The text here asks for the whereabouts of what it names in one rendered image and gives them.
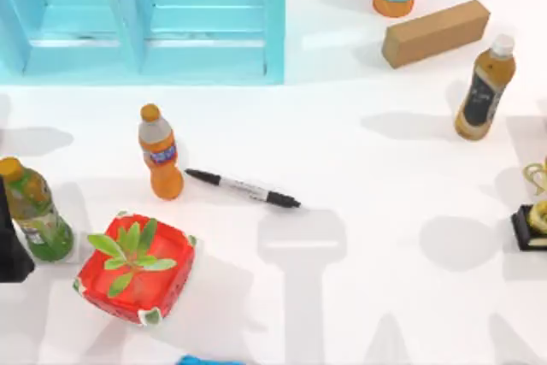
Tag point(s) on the black marker pen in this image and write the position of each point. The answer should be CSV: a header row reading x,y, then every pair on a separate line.
x,y
243,188

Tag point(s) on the orange soda bottle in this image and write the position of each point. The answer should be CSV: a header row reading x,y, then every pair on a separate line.
x,y
161,155

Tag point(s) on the light blue rack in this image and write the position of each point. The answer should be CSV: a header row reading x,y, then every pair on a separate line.
x,y
205,19

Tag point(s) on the red square plant pot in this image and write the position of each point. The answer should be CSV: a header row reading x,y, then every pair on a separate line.
x,y
132,266

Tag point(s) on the brown cardboard box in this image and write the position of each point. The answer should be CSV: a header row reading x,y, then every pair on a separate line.
x,y
436,33

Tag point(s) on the small blue object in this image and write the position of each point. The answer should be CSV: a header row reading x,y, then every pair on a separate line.
x,y
201,360

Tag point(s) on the brown tea bottle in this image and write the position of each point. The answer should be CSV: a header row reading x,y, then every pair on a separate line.
x,y
483,91

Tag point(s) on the green tea bottle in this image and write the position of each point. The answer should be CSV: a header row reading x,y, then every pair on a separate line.
x,y
36,219

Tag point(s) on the gold trophy on black base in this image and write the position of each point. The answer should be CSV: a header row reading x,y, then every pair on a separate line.
x,y
534,215

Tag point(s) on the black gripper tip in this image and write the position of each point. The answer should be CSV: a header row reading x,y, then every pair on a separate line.
x,y
10,249

